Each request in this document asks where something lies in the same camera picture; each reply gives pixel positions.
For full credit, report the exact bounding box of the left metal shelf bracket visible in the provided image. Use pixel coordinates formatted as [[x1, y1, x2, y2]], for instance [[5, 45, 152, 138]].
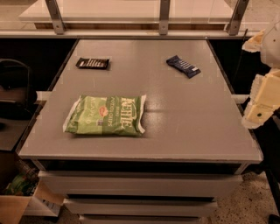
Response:
[[45, 0, 65, 35]]

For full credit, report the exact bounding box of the right metal shelf bracket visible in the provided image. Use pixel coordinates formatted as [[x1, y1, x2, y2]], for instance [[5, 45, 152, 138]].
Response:
[[226, 0, 249, 36]]

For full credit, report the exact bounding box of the metal shelf bracket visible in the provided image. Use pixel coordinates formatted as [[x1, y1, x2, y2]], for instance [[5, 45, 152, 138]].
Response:
[[45, 0, 65, 35], [158, 0, 171, 35], [226, 0, 249, 36]]

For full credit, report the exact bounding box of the black snack bar wrapper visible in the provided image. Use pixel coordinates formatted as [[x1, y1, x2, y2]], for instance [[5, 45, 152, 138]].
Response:
[[76, 58, 109, 70]]

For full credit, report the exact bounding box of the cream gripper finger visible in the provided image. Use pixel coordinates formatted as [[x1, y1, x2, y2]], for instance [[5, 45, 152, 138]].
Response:
[[241, 30, 264, 53], [241, 69, 280, 129]]

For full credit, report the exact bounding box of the black office chair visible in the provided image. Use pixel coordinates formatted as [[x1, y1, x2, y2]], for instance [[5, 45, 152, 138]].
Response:
[[0, 59, 37, 120]]

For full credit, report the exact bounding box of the green jalapeno chip bag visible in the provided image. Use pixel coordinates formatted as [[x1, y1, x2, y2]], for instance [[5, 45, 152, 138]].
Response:
[[63, 95, 146, 136]]

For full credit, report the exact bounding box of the white upper shelf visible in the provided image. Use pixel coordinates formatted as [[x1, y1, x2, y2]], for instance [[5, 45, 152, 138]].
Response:
[[17, 0, 235, 25]]

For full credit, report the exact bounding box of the cardboard box with items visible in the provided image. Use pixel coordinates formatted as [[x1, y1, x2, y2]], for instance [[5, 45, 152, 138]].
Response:
[[0, 151, 63, 224]]

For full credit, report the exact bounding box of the grey drawer cabinet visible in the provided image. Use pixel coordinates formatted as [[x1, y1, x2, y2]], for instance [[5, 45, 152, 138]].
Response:
[[19, 40, 263, 224]]

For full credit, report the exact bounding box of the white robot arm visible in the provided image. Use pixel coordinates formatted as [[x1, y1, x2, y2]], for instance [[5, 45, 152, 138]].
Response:
[[241, 17, 280, 129]]

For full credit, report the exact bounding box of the middle metal shelf bracket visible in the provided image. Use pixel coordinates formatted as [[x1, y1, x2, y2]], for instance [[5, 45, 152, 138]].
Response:
[[158, 0, 171, 35]]

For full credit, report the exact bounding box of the blue rxbar blueberry bar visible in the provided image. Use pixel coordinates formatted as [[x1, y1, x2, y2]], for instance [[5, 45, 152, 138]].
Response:
[[166, 55, 200, 79]]

